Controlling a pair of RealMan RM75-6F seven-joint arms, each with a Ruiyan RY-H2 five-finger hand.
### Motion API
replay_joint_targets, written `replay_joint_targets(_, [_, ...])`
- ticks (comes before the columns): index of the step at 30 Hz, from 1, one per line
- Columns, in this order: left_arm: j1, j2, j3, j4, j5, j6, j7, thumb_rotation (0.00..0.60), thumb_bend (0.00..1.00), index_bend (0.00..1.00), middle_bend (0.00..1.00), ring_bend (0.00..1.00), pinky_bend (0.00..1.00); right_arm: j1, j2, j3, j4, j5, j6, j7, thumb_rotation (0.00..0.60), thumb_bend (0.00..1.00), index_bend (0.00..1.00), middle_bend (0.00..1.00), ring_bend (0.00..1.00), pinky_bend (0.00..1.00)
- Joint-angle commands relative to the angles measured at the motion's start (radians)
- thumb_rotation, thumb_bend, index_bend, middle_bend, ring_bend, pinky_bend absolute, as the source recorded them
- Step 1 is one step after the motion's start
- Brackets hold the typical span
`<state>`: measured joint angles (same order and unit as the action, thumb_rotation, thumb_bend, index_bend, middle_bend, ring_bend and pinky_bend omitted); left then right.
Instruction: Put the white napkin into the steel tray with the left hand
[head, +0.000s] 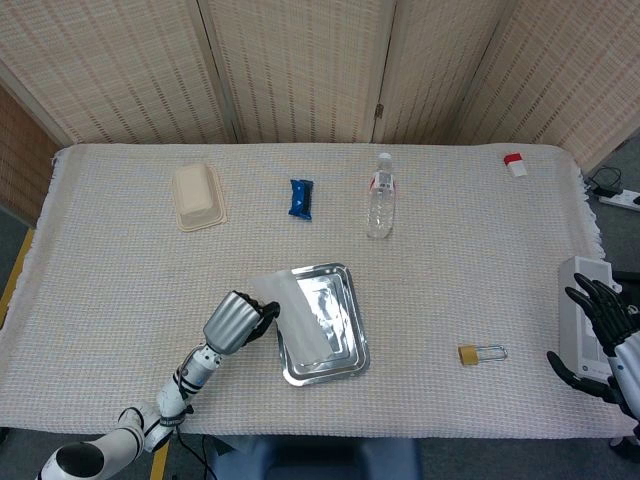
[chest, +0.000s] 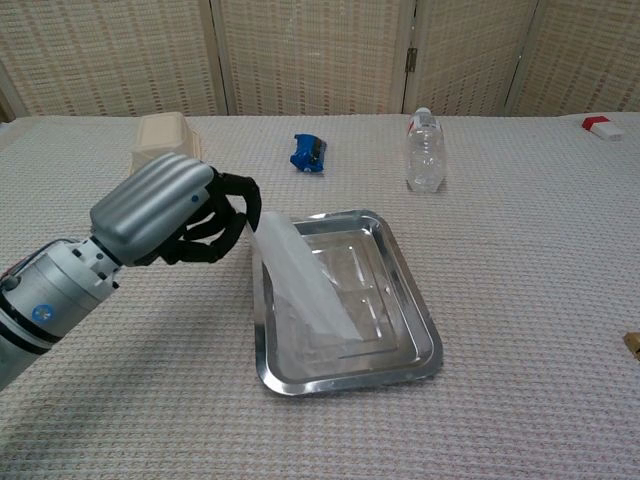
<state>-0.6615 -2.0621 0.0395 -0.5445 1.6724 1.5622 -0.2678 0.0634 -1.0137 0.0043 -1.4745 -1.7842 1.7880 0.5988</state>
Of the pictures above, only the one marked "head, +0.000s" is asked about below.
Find left silver and black robot hand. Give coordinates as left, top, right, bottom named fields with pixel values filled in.
left=202, top=289, right=282, bottom=359

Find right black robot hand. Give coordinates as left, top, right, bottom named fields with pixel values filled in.
left=546, top=272, right=640, bottom=416

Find stainless steel tray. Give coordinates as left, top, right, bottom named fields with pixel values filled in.
left=277, top=263, right=371, bottom=387

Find white product carton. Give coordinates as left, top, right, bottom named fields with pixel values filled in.
left=557, top=255, right=623, bottom=380

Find white power strip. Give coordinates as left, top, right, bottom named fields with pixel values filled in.
left=598, top=189, right=640, bottom=212

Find beige plastic food container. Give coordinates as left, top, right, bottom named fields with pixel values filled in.
left=171, top=162, right=228, bottom=233

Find blue snack packet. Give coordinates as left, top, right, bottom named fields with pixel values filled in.
left=287, top=178, right=315, bottom=221

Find brass padlock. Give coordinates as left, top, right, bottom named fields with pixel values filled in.
left=457, top=343, right=509, bottom=367

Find white waffle weave tablecloth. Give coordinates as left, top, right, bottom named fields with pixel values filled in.
left=0, top=143, right=640, bottom=441

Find blue grey robot torso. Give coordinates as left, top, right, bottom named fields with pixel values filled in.
left=209, top=437, right=421, bottom=480

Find small red and white box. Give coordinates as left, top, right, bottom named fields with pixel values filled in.
left=502, top=153, right=529, bottom=178

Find clear plastic water bottle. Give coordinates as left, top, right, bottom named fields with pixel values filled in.
left=366, top=152, right=400, bottom=240

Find woven folding screen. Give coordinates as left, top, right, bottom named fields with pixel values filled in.
left=0, top=0, right=640, bottom=226

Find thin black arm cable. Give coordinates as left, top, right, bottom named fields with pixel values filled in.
left=172, top=428, right=211, bottom=480

